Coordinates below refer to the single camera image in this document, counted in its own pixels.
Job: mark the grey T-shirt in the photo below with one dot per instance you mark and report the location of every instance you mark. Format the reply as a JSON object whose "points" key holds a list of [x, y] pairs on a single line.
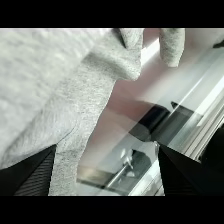
{"points": [[50, 83]]}

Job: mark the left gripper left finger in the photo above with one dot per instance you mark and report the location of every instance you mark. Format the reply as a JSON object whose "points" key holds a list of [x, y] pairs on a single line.
{"points": [[23, 180]]}

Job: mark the silver frame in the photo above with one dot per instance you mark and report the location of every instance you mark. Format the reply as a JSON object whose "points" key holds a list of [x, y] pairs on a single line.
{"points": [[204, 133]]}

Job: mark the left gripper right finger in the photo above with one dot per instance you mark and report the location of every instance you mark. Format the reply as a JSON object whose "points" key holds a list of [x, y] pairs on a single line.
{"points": [[190, 180]]}

